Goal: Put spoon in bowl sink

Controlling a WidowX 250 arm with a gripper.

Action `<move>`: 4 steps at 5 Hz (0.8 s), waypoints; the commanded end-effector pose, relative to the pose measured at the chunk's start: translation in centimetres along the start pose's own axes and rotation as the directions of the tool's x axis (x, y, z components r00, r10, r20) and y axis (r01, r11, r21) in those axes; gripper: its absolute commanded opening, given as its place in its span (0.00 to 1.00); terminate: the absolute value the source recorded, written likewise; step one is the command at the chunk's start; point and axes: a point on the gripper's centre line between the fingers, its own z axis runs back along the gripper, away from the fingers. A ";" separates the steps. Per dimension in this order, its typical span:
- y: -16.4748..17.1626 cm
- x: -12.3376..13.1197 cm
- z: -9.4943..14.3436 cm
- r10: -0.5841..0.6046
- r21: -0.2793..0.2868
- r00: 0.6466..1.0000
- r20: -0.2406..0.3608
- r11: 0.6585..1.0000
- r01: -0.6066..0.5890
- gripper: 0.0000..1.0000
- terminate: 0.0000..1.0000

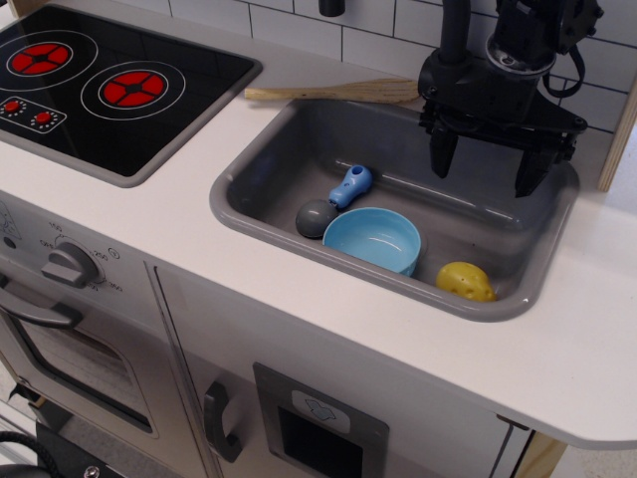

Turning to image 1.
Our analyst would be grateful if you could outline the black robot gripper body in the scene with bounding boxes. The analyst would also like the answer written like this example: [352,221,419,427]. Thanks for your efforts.
[418,45,587,162]

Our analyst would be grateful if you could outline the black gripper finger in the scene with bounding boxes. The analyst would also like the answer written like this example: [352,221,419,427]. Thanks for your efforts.
[515,148,555,198]
[430,126,458,178]

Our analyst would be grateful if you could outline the blue handled grey spoon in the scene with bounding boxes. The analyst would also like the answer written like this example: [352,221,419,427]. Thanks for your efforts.
[296,165,373,239]

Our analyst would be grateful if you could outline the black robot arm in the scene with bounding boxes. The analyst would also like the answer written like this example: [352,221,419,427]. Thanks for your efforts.
[418,1,604,197]

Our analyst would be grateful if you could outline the grey plastic sink basin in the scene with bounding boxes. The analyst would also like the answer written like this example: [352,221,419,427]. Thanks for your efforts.
[210,101,579,322]

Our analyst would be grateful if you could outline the light blue plastic bowl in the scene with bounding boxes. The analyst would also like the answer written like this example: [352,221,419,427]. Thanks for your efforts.
[322,207,428,277]

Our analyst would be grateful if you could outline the wooden spatula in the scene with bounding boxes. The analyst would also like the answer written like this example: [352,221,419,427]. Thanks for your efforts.
[244,79,420,105]

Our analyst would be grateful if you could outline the dark grey toy faucet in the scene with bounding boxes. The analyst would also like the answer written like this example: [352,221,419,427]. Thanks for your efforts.
[439,0,471,65]

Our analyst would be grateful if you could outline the wooden side panel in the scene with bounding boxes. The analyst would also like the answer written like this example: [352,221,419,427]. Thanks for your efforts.
[597,80,637,192]

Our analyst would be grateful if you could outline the white cabinet door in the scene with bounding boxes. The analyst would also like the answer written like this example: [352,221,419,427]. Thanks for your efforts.
[157,270,522,477]

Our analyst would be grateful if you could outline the grey dispenser panel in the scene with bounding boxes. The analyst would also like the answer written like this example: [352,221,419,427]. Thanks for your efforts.
[253,362,389,478]

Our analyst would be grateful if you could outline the black toy stovetop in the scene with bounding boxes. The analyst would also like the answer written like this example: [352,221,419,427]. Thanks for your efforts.
[1,5,262,188]

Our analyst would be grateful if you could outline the grey oven dial knob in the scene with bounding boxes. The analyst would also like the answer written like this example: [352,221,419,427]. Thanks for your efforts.
[41,242,101,289]

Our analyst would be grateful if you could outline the red right stove knob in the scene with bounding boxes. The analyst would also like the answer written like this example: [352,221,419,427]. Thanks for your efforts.
[34,112,53,125]

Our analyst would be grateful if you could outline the red stove knob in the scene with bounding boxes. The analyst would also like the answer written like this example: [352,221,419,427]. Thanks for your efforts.
[34,112,53,125]
[2,100,22,115]

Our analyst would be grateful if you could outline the grey toy oven door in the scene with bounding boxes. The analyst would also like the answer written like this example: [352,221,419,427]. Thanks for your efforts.
[1,310,154,435]

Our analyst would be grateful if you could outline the red left stove knob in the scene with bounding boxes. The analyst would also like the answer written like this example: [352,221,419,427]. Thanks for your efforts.
[2,100,22,115]

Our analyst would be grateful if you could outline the grey cabinet door handle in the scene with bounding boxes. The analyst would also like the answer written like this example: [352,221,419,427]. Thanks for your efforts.
[203,381,243,463]

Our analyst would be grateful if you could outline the grey oven door handle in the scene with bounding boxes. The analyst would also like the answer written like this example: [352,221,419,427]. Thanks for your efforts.
[1,289,84,329]

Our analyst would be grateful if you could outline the black cable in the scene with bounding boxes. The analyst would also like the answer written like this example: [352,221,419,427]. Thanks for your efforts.
[0,430,57,478]

